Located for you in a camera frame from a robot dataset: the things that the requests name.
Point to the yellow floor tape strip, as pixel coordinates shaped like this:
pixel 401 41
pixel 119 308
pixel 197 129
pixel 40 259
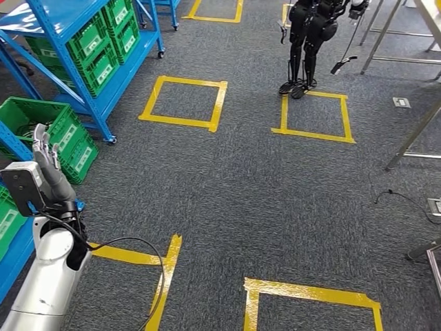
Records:
pixel 285 13

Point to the black office chair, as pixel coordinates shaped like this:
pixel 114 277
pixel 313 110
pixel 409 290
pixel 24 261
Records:
pixel 24 67

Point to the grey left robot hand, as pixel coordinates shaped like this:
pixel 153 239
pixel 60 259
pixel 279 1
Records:
pixel 55 178

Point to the green plastic crate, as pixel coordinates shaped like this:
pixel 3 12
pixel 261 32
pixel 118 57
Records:
pixel 20 112
pixel 87 43
pixel 127 41
pixel 81 162
pixel 8 219
pixel 118 13
pixel 102 73
pixel 44 55

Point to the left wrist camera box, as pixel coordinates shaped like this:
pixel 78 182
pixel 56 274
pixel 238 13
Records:
pixel 22 189

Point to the steel table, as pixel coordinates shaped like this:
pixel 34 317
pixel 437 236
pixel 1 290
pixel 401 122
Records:
pixel 413 135
pixel 382 36

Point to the black humanoid robot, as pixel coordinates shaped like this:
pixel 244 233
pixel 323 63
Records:
pixel 307 41

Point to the floor socket plate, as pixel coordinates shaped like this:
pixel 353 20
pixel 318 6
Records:
pixel 402 102

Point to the yellow floor tape square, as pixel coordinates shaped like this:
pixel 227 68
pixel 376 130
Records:
pixel 310 292
pixel 346 119

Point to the blue metal shelf rack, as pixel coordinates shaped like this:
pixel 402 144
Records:
pixel 103 96
pixel 169 11
pixel 13 256

